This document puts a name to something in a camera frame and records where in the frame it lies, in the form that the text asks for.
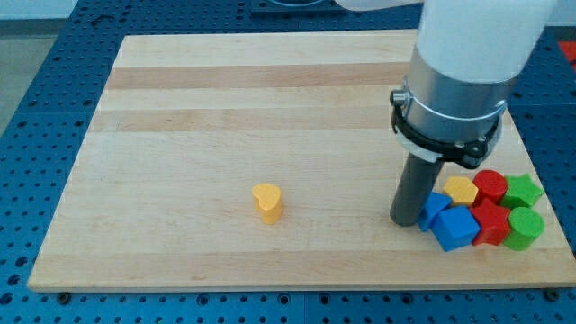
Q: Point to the yellow hexagon block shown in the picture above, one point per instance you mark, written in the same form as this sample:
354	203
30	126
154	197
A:
461	190

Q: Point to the yellow heart block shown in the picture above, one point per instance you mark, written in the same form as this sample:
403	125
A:
268	201

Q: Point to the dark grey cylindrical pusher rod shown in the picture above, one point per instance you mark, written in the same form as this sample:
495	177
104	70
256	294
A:
416	183

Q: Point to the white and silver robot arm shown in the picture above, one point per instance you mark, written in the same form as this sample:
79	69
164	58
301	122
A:
465	62

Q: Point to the blue triangular block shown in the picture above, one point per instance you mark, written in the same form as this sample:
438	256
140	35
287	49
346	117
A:
435	203

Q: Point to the green star block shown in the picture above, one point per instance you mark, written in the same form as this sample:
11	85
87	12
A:
522	192

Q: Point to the blue cube block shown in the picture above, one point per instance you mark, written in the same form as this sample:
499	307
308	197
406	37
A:
455	228

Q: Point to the green cylinder block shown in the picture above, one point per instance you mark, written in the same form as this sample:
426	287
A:
526	226

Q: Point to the red cylinder block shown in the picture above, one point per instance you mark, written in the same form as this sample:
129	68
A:
491	185

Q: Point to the wooden board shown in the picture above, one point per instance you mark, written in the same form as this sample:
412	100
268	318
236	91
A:
159	198

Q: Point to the red star block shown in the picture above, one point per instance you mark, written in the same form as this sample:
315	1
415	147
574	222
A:
493	221

